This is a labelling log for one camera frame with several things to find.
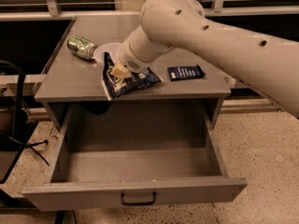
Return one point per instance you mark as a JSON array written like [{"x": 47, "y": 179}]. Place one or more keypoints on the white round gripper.
[{"x": 130, "y": 62}]

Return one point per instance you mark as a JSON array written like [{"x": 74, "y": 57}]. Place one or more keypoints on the blue kettle chip bag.
[{"x": 115, "y": 87}]

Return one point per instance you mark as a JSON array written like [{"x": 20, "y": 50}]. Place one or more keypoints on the white ceramic bowl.
[{"x": 113, "y": 49}]

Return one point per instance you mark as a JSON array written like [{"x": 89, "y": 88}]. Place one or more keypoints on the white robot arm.
[{"x": 267, "y": 64}]

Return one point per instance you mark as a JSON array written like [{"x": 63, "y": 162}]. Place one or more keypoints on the open grey top drawer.
[{"x": 166, "y": 147}]

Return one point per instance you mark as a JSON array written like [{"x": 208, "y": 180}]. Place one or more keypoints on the green soda can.
[{"x": 81, "y": 47}]

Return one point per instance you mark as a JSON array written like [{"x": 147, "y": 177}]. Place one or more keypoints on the dark blue snack bar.
[{"x": 178, "y": 73}]

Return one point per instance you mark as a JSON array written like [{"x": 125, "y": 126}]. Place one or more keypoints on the metal window railing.
[{"x": 62, "y": 6}]

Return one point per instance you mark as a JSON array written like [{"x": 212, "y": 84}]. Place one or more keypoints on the black drawer handle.
[{"x": 138, "y": 199}]

